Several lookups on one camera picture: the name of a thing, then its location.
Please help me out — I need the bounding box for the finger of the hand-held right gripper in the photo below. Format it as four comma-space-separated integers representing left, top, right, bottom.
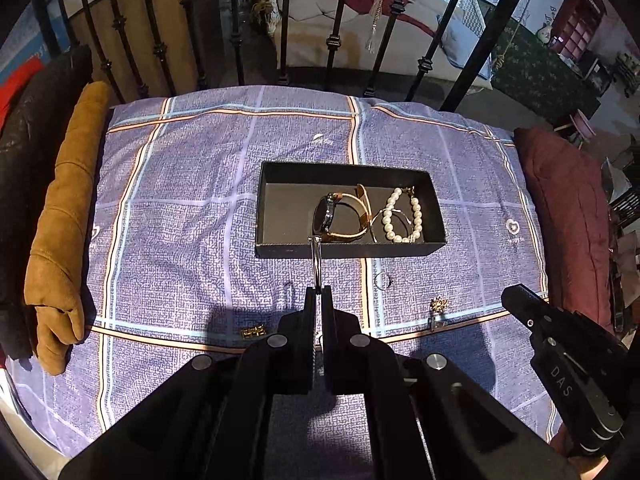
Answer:
501, 284, 553, 343

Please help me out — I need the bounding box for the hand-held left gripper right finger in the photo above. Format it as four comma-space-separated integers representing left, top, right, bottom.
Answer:
321, 285, 582, 480

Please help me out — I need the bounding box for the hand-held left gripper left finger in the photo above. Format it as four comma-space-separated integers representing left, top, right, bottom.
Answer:
59, 285, 319, 480

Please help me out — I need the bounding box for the silver bangle bracelet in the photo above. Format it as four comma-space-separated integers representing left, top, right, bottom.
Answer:
310, 236, 323, 291

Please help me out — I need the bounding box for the black rectangular jewelry box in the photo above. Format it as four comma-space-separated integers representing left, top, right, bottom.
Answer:
255, 161, 448, 260

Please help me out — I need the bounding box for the gold flower brooch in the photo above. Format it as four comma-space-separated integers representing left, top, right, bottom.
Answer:
428, 297, 451, 332

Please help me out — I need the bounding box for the thin silver hoop bangle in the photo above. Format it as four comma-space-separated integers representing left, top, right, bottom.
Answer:
369, 207, 417, 244

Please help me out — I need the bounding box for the maroon cushion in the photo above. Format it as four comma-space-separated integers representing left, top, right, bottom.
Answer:
513, 126, 617, 335

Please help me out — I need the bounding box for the purple plaid blanket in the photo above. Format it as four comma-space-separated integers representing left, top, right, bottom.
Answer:
10, 85, 566, 461

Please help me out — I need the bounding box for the green patterned cloth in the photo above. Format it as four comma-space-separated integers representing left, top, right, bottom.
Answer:
490, 20, 602, 128

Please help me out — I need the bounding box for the tan suede garment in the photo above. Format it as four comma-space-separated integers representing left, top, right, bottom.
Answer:
24, 80, 114, 377

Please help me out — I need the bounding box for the cream sofa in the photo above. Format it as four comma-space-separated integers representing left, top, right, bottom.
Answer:
257, 0, 496, 83

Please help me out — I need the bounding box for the black metal bed railing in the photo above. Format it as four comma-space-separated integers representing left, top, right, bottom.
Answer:
35, 0, 541, 113

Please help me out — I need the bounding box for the red shelf cabinet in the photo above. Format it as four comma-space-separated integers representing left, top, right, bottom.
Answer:
547, 0, 607, 61

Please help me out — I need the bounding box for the black fuzzy garment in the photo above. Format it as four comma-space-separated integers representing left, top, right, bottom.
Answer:
0, 44, 94, 361

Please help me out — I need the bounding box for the wristwatch with tan strap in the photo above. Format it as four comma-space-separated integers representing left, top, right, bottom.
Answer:
312, 183, 374, 244

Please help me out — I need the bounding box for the white pearl bracelet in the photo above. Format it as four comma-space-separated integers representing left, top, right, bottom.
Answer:
381, 187, 424, 245

